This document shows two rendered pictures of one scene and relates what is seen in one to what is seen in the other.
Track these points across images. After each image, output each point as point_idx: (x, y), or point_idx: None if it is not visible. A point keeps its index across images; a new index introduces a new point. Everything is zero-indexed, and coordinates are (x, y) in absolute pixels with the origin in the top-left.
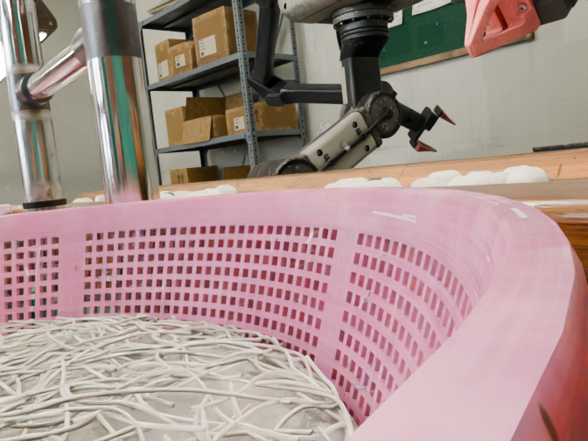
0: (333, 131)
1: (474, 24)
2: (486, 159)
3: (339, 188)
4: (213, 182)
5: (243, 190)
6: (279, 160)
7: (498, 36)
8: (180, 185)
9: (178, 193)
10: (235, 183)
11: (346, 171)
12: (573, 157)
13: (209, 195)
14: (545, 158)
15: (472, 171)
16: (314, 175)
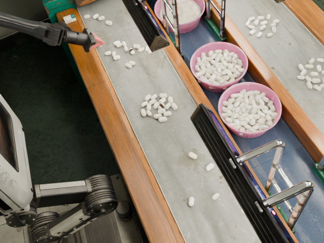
0: (61, 182)
1: (101, 40)
2: (98, 66)
3: (155, 11)
4: (138, 156)
5: (132, 133)
6: (98, 182)
7: (97, 42)
8: (150, 180)
9: (157, 101)
10: (133, 140)
11: (111, 96)
12: (94, 54)
13: (160, 19)
14: (95, 58)
15: (114, 53)
16: (116, 105)
